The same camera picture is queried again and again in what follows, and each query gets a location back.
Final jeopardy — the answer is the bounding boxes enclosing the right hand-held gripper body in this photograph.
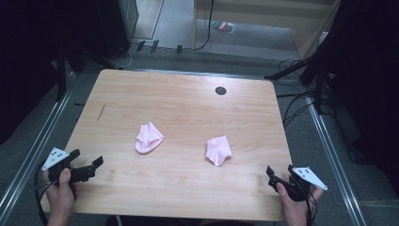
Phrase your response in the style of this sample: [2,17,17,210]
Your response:
[268,167,329,202]

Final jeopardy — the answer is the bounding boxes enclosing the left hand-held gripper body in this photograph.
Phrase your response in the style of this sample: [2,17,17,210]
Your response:
[41,146,97,185]

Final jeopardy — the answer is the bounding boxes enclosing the person's right hand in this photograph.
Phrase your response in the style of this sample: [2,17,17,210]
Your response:
[276,182,325,222]

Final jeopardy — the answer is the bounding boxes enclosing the person's left hand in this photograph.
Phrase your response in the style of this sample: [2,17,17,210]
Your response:
[41,168,79,218]

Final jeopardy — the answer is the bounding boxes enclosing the pink sock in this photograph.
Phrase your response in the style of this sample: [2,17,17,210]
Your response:
[135,121,166,154]
[205,135,233,168]

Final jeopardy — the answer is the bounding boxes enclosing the black stand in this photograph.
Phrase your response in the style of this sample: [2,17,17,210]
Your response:
[263,37,333,116]
[55,37,120,102]

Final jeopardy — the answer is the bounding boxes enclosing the person's dark clothing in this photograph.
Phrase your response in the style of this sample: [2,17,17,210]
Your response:
[105,215,256,226]

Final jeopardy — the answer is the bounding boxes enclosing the black cabinet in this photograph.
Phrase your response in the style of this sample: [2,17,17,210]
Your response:
[93,0,139,59]

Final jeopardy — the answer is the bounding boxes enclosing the colourful packet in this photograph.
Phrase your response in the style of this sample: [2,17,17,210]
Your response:
[210,20,237,35]

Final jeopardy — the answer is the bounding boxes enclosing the metal floor rail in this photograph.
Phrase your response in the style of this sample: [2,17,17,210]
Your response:
[0,70,76,218]
[305,95,368,226]

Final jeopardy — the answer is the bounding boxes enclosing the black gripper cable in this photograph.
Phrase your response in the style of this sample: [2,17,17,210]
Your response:
[33,159,60,226]
[305,185,318,226]

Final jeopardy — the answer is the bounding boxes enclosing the black floor cables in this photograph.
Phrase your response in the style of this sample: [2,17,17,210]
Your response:
[276,57,333,128]

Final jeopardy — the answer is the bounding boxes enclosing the black hanging cable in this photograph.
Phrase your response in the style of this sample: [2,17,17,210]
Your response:
[191,0,215,52]

